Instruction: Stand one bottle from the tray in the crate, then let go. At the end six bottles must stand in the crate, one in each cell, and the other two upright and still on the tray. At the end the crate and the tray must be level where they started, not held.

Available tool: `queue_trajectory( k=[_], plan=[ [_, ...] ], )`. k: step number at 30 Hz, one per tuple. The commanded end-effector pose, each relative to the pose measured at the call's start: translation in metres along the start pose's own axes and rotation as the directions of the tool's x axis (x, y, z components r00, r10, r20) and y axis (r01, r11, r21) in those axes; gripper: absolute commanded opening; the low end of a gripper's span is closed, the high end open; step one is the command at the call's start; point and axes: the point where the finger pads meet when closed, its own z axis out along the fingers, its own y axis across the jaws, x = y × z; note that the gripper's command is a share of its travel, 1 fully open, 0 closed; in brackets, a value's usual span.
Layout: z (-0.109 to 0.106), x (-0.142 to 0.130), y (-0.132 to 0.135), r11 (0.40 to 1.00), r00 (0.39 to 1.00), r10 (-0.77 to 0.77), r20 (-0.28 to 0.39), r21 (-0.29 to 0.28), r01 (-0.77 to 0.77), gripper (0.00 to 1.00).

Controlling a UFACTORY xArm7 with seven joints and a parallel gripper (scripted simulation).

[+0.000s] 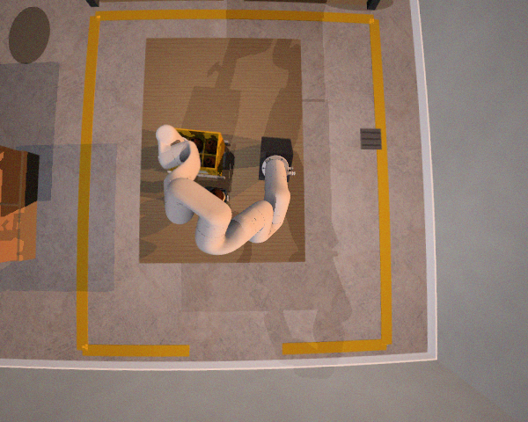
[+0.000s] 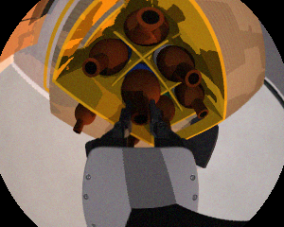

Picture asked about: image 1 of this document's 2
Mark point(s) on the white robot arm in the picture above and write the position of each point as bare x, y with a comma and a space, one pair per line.
216, 233

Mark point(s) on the brown glass bottle with cream label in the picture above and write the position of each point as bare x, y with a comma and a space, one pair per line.
218, 193

